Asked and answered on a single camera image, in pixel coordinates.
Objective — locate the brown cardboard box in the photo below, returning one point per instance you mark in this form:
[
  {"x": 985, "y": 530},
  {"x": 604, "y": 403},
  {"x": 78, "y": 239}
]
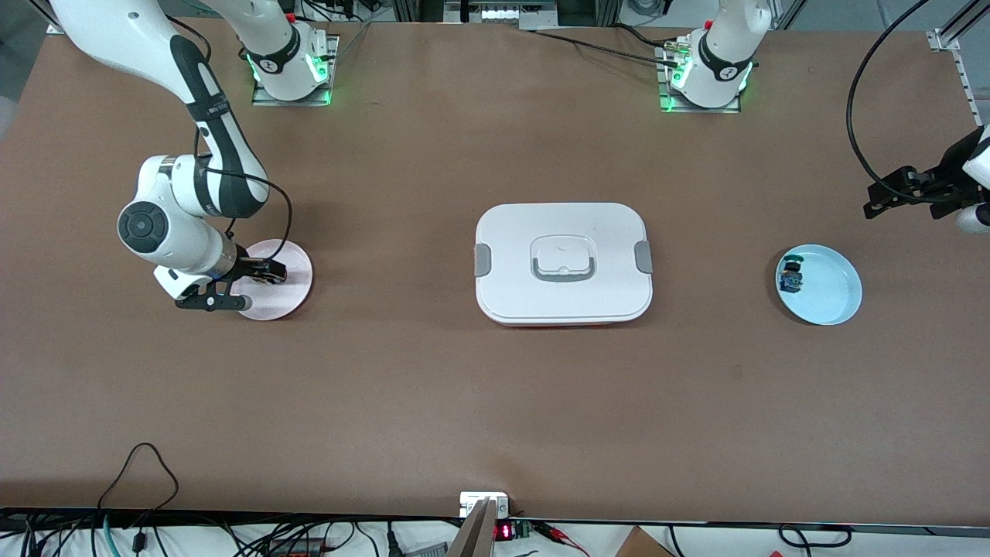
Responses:
[{"x": 642, "y": 545}]

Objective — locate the light blue round plate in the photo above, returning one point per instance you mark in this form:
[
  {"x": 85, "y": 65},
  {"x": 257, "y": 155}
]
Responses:
[{"x": 831, "y": 290}]

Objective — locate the brown cardboard strip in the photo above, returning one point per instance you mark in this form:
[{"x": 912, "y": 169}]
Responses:
[{"x": 473, "y": 538}]

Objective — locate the pink round plate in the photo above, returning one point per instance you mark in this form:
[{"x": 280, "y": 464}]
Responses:
[{"x": 290, "y": 298}]

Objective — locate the perforated metal rail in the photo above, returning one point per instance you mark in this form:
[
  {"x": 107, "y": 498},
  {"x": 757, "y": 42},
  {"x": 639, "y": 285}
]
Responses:
[{"x": 971, "y": 85}]

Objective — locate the small white electronic box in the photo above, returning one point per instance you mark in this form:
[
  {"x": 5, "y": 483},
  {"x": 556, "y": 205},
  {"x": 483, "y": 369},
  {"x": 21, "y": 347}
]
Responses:
[{"x": 472, "y": 501}]

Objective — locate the red digit display module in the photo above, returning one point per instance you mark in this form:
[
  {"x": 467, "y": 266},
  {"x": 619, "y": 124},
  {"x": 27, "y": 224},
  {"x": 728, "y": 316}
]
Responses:
[{"x": 506, "y": 531}]

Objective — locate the blue push button switch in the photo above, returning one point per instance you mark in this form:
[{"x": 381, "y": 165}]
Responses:
[{"x": 791, "y": 275}]

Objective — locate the metal rack with sockets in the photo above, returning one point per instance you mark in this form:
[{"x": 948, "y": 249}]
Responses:
[{"x": 499, "y": 14}]

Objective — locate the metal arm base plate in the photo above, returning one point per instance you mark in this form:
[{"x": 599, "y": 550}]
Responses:
[
  {"x": 267, "y": 101},
  {"x": 667, "y": 104}
]

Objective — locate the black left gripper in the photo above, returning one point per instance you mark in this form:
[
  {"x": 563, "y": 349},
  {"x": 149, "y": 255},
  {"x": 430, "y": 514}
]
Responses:
[{"x": 940, "y": 180}]

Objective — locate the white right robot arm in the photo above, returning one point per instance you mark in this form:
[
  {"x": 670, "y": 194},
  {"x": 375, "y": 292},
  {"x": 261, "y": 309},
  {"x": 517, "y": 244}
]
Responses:
[{"x": 209, "y": 116}]

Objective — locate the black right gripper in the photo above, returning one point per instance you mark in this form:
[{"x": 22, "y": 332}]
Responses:
[{"x": 246, "y": 268}]

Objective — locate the red black clip lead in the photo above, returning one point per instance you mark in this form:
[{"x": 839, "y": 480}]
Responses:
[{"x": 561, "y": 535}]

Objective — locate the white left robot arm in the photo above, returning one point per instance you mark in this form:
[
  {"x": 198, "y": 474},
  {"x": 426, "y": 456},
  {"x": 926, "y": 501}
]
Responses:
[{"x": 723, "y": 46}]

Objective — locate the aluminium frame profile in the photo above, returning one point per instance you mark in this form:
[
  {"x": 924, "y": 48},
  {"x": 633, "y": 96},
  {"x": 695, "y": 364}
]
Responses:
[
  {"x": 947, "y": 35},
  {"x": 56, "y": 19}
]

